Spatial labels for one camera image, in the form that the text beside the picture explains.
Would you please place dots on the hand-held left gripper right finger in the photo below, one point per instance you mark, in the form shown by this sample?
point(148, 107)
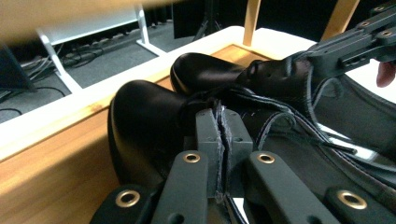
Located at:
point(239, 137)

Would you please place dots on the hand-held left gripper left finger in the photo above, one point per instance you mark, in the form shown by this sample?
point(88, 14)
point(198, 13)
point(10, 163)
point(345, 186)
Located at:
point(209, 137)

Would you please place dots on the black leather shoe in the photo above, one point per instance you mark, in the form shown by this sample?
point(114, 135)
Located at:
point(143, 124)
point(205, 71)

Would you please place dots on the black tripod stand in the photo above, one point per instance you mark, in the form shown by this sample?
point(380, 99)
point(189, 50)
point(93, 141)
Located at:
point(208, 21)

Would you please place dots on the white metal desk frame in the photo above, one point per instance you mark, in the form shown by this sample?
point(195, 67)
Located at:
point(93, 23)

